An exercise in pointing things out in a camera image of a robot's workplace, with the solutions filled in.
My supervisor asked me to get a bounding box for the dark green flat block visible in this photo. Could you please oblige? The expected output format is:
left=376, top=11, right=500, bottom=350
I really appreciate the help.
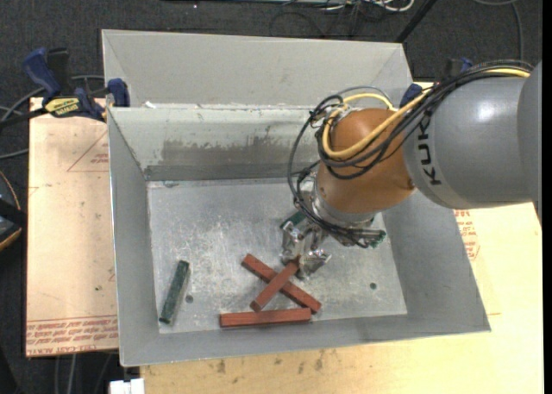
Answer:
left=159, top=260, right=191, bottom=326

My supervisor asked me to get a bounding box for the grey metal bin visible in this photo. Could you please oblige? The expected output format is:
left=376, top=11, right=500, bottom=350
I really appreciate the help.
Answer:
left=101, top=28, right=492, bottom=368

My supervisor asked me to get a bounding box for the brown cardboard board, red print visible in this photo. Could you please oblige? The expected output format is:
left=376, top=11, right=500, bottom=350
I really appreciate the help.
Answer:
left=25, top=80, right=505, bottom=359

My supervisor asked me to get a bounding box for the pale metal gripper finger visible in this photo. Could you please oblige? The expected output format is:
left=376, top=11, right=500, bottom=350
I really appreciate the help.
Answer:
left=298, top=247, right=334, bottom=280
left=280, top=228, right=304, bottom=266

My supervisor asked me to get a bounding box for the red-brown flat block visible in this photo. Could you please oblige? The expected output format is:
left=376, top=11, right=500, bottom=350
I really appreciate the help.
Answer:
left=249, top=260, right=300, bottom=314
left=241, top=253, right=323, bottom=315
left=219, top=307, right=313, bottom=329

